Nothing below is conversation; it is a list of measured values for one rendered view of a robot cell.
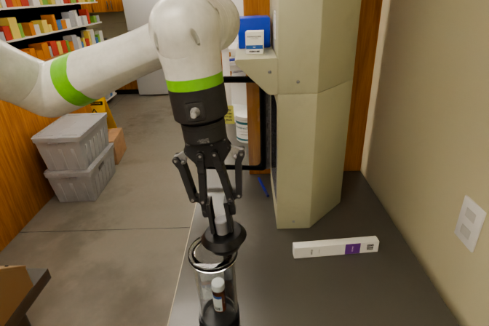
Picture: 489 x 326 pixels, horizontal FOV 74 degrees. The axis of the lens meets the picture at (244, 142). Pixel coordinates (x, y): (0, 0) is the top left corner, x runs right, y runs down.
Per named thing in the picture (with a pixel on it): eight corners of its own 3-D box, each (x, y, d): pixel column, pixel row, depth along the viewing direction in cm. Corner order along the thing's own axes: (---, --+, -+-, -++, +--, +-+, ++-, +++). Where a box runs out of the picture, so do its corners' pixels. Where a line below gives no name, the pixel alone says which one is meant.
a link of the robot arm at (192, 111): (225, 73, 58) (175, 79, 58) (220, 91, 47) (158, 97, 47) (230, 105, 60) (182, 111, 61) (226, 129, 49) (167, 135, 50)
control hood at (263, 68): (269, 69, 119) (269, 41, 115) (277, 94, 90) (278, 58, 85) (239, 70, 119) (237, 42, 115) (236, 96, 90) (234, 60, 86)
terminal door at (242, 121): (266, 170, 135) (265, 76, 118) (196, 168, 139) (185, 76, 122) (266, 169, 136) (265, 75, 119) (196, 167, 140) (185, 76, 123)
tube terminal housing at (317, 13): (329, 177, 138) (346, -26, 106) (351, 227, 109) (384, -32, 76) (270, 179, 139) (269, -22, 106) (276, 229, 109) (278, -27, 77)
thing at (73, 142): (115, 142, 330) (108, 111, 316) (89, 172, 276) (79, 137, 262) (74, 143, 331) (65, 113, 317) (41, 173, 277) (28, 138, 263)
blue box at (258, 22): (268, 43, 111) (268, 14, 107) (270, 47, 102) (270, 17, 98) (239, 44, 111) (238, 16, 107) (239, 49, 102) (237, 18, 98)
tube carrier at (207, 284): (241, 296, 85) (237, 231, 76) (241, 336, 75) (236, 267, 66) (200, 297, 85) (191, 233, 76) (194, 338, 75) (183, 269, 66)
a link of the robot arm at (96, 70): (84, 106, 68) (55, 54, 64) (116, 91, 78) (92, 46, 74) (241, 46, 56) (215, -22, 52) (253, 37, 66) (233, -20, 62)
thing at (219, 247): (247, 228, 70) (244, 203, 68) (247, 259, 62) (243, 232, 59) (206, 232, 71) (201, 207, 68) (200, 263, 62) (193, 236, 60)
